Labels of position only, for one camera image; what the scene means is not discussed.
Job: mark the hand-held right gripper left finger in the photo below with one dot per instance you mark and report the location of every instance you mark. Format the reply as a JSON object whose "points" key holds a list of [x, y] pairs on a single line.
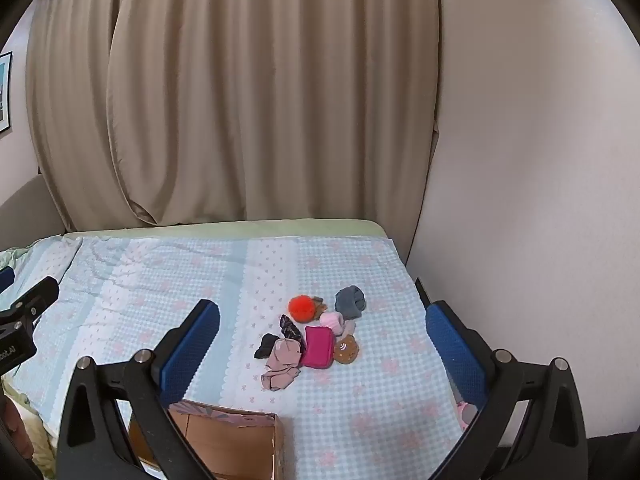
{"points": [[192, 350]]}

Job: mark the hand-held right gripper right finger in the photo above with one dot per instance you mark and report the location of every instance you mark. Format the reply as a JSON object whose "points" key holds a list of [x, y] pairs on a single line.
{"points": [[456, 355]]}

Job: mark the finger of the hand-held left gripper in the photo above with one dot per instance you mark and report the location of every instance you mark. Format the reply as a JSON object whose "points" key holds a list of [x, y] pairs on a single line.
{"points": [[5, 278], [35, 297]]}

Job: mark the dusty pink cloth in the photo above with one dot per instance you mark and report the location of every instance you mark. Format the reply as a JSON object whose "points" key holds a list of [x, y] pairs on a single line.
{"points": [[282, 365]]}

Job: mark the cardboard box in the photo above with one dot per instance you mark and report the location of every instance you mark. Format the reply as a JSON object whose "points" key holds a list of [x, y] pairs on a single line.
{"points": [[235, 440]]}

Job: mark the black printed cloth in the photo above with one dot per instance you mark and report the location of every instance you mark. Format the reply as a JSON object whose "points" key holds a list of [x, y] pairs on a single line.
{"points": [[291, 331]]}

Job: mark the brown bear plush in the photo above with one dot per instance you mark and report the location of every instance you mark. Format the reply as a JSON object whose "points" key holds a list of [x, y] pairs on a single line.
{"points": [[346, 350]]}

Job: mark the grey sock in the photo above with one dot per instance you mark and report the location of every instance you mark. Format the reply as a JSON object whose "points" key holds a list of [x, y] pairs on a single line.
{"points": [[349, 301]]}

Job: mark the magenta pouch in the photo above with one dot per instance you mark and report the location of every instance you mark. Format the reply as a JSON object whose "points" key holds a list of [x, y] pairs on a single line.
{"points": [[317, 347]]}

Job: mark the small pink object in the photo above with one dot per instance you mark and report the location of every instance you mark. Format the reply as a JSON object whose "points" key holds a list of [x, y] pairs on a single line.
{"points": [[466, 414]]}

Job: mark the black sock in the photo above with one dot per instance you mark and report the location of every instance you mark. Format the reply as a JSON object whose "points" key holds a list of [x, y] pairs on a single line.
{"points": [[266, 345]]}

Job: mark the blue checkered floral blanket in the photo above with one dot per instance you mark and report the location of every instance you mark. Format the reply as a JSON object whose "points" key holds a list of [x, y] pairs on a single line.
{"points": [[200, 270]]}

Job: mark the green and white blanket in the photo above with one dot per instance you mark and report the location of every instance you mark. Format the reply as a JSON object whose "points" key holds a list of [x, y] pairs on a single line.
{"points": [[37, 435]]}

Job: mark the orange pompom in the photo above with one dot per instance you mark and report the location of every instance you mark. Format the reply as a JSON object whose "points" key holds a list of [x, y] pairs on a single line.
{"points": [[302, 308]]}

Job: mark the light green mattress sheet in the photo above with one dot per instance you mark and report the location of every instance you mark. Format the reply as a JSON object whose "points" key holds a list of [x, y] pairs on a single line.
{"points": [[225, 227]]}

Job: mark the pink plush cube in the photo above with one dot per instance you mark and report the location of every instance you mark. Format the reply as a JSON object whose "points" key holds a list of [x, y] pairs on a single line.
{"points": [[332, 321]]}

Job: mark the beige curtain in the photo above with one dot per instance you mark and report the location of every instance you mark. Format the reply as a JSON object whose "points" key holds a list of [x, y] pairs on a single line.
{"points": [[225, 90]]}

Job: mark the framed wall picture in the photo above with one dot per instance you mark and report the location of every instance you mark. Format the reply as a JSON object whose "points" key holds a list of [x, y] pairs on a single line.
{"points": [[4, 92]]}

